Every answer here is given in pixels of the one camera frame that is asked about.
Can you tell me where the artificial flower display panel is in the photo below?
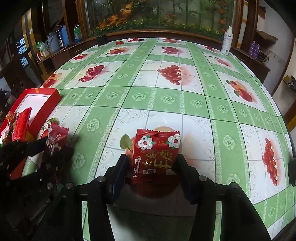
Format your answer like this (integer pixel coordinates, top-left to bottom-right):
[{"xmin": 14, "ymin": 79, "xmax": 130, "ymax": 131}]
[{"xmin": 83, "ymin": 0, "xmax": 237, "ymax": 40}]

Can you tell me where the grey kettle jug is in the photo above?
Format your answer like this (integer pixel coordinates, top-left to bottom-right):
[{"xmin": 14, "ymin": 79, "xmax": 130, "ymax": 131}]
[{"xmin": 46, "ymin": 32, "xmax": 60, "ymax": 53}]

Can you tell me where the green fruit pattern tablecloth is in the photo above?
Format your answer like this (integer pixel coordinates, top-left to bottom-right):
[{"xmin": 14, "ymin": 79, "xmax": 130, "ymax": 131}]
[{"xmin": 38, "ymin": 38, "xmax": 295, "ymax": 238}]

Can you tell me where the white spray bottle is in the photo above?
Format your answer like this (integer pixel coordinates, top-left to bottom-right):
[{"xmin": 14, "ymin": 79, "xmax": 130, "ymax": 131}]
[{"xmin": 221, "ymin": 26, "xmax": 233, "ymax": 55}]

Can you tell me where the red gift box tray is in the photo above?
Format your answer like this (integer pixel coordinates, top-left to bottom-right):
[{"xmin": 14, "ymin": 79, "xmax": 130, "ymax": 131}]
[{"xmin": 1, "ymin": 88, "xmax": 62, "ymax": 181}]

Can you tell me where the red flower jujube snack packet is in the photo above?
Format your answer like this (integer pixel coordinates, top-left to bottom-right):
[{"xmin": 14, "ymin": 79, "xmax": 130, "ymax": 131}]
[{"xmin": 131, "ymin": 129, "xmax": 181, "ymax": 185}]

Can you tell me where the blue water jug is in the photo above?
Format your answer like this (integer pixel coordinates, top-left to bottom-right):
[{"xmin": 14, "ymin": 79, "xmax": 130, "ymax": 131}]
[{"xmin": 59, "ymin": 25, "xmax": 70, "ymax": 47}]

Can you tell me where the small black table object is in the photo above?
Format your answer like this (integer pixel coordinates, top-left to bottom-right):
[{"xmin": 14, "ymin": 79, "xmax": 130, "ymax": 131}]
[{"xmin": 96, "ymin": 34, "xmax": 108, "ymax": 46}]

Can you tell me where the long red snack packet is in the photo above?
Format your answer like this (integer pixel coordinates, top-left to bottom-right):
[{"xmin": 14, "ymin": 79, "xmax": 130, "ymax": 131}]
[{"xmin": 11, "ymin": 108, "xmax": 32, "ymax": 142}]

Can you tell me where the purple bottles pair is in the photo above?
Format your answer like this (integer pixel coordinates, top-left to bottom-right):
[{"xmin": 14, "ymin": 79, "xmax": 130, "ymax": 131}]
[{"xmin": 248, "ymin": 41, "xmax": 260, "ymax": 59}]

